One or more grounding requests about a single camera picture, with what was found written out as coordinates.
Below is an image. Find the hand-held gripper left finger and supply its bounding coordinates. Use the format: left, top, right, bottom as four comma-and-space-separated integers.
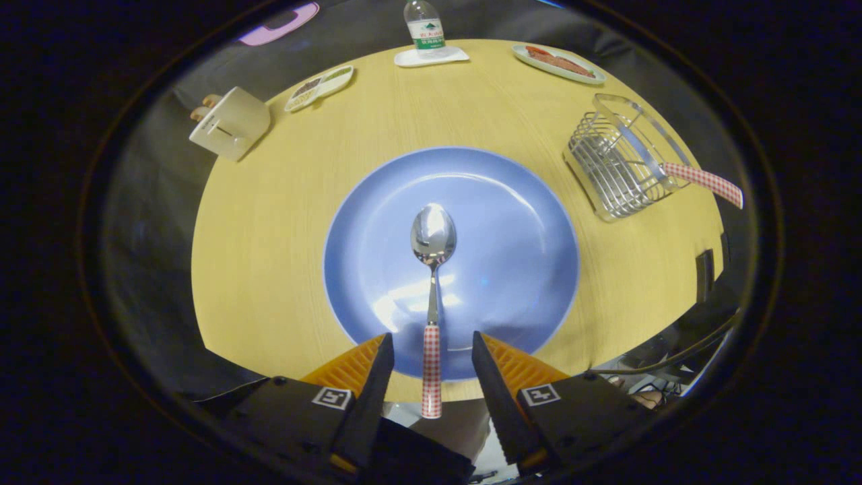
192, 333, 395, 476

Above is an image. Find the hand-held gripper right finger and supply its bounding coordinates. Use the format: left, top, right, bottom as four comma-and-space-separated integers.
471, 331, 657, 472

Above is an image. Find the fork with red checked handle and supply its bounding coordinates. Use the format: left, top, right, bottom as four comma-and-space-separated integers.
657, 160, 744, 209

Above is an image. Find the blue round plate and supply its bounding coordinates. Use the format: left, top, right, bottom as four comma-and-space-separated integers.
323, 146, 581, 382

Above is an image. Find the cream toaster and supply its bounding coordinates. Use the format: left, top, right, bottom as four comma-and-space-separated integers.
189, 86, 272, 162

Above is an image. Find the white divided snack dish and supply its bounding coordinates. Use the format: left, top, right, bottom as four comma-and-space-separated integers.
284, 65, 355, 113

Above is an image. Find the pale green plate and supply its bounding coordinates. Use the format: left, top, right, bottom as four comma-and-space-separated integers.
512, 44, 607, 86

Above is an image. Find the red sliced meat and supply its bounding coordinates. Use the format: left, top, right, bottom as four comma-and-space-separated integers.
525, 46, 597, 79

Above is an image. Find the white square coaster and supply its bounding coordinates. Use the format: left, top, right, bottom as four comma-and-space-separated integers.
394, 46, 470, 68

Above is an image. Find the clear plastic water bottle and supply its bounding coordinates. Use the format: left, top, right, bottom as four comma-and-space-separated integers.
403, 0, 446, 55

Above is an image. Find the spoon with red checked handle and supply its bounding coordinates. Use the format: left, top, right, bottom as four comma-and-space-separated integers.
411, 203, 458, 420

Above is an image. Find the thick black cable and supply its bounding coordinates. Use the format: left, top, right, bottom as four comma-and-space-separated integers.
586, 310, 741, 376

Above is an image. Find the metal wire cutlery basket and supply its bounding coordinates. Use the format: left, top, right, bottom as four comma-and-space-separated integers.
563, 93, 694, 223

